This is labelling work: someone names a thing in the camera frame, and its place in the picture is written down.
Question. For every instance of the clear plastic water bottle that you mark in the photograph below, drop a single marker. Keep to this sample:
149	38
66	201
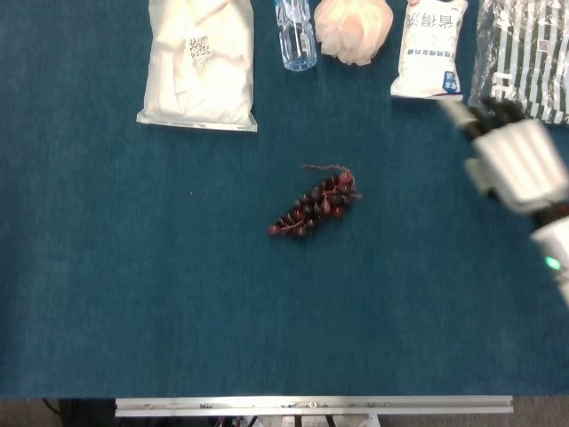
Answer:
295	35

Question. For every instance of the pink mesh bath sponge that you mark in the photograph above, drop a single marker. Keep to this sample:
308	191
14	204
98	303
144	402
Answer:
353	29

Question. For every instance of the blue table cloth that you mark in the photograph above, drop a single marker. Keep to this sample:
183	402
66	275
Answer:
178	289

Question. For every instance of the white printed snack bag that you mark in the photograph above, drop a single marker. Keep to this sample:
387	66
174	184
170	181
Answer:
429	53

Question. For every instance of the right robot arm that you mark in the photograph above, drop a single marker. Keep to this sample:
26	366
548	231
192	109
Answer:
555	262

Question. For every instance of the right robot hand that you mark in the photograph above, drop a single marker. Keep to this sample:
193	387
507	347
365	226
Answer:
515	155

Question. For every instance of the striped shirt in clear bag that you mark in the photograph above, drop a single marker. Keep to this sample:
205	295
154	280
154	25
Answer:
529	58

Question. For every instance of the red grape bunch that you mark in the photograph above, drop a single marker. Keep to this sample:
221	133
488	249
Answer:
318	204

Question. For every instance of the white packaged garment bag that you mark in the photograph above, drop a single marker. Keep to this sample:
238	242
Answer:
200	71

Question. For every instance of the aluminium frame rail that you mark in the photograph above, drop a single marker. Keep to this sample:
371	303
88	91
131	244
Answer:
311	405

